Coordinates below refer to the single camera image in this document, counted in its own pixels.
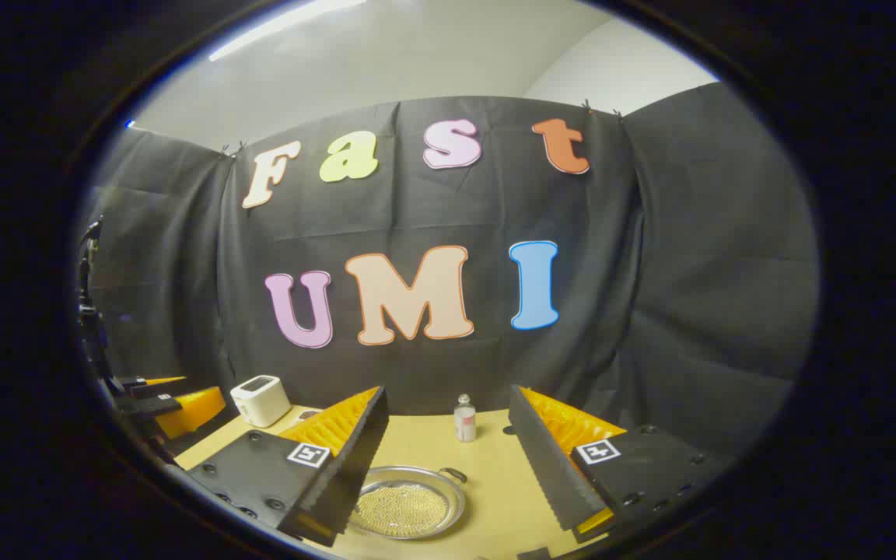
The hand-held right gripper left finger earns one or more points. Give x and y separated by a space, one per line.
355 467

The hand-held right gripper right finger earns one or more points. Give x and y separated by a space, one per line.
545 467

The white divided dish of beans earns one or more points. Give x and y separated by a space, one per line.
309 414

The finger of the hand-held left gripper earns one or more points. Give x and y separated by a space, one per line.
191 412
148 382

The pile of soybeans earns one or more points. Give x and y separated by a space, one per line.
405 509

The white toaster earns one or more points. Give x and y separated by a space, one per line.
261 400

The clear bottle with pink label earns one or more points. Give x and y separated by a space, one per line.
464 424

